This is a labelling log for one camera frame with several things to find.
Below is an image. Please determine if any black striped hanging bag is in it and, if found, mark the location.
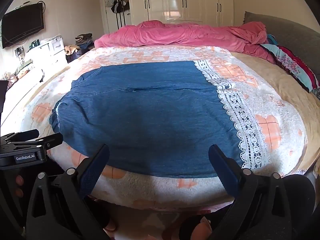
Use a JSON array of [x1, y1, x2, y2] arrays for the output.
[[111, 0, 123, 14]]

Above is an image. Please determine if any glossy white wardrobe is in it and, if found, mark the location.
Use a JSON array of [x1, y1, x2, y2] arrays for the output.
[[127, 0, 235, 28]]

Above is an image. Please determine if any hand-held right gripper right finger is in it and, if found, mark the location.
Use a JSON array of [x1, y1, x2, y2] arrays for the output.
[[208, 144, 293, 240]]

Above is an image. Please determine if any blue denim pants lace trim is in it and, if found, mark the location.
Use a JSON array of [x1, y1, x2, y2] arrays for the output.
[[49, 60, 272, 179]]

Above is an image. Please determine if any white orange fleece blanket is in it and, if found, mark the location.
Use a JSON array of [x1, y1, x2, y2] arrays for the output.
[[19, 45, 308, 209]]

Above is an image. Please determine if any tan cloth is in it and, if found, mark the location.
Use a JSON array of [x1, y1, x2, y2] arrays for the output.
[[64, 45, 81, 56]]

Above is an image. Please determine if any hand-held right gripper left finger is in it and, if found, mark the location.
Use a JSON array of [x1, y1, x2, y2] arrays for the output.
[[26, 144, 110, 240]]

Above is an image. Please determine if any white door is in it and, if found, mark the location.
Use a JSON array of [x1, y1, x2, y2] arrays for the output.
[[101, 0, 132, 35]]

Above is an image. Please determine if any colourful floral cloth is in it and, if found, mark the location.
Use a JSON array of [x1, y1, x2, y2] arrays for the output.
[[260, 34, 320, 93]]

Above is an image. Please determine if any beige bedsheet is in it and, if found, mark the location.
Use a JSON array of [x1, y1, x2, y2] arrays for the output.
[[230, 51, 320, 178]]

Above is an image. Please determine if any pink duvet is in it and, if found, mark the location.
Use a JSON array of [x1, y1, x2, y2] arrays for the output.
[[94, 20, 278, 64]]

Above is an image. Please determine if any black flat television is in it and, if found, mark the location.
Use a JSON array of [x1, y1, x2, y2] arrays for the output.
[[1, 3, 45, 49]]

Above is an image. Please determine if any person's left hand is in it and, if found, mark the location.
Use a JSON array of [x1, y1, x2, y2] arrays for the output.
[[14, 174, 26, 198]]

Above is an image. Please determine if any grey headboard cushion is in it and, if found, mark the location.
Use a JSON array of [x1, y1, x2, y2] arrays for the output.
[[242, 11, 320, 75]]

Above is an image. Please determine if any white drawer cabinet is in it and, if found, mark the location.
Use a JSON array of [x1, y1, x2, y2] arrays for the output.
[[25, 36, 67, 68]]

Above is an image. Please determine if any dark folded clothes stack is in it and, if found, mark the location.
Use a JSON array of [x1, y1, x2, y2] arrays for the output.
[[74, 33, 94, 46]]

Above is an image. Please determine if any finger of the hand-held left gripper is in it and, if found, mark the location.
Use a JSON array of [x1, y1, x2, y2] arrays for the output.
[[0, 129, 40, 143], [7, 133, 63, 155]]

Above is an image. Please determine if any pile of folded clothes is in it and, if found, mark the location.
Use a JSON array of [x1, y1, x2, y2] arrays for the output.
[[66, 43, 95, 63]]

